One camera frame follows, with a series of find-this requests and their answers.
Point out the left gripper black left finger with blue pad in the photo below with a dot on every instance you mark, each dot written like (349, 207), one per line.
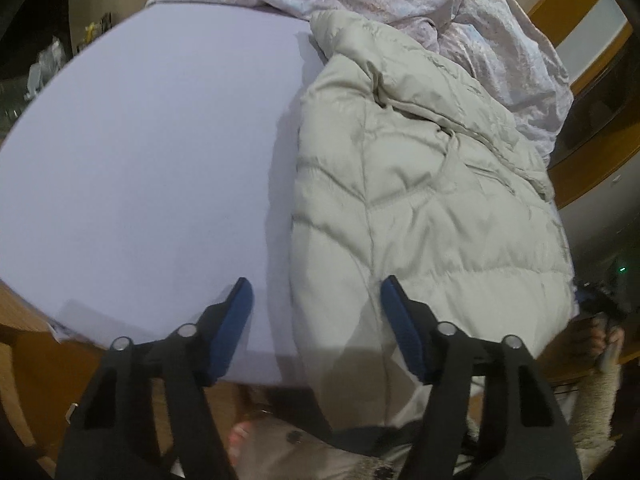
(111, 433)

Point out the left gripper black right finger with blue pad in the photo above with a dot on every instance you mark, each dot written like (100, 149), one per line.
(490, 414)

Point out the cream puffer jacket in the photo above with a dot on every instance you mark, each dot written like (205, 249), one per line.
(407, 167)

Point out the person's right hand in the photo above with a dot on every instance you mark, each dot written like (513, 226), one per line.
(593, 340)

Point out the person's foot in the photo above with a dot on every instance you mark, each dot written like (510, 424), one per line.
(241, 434)

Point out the lavender patterned quilt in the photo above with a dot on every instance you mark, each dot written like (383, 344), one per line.
(493, 40)

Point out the cluttered side table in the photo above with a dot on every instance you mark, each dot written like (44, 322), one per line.
(35, 47)

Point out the wooden wall shelf unit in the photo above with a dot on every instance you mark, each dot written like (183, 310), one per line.
(598, 41)

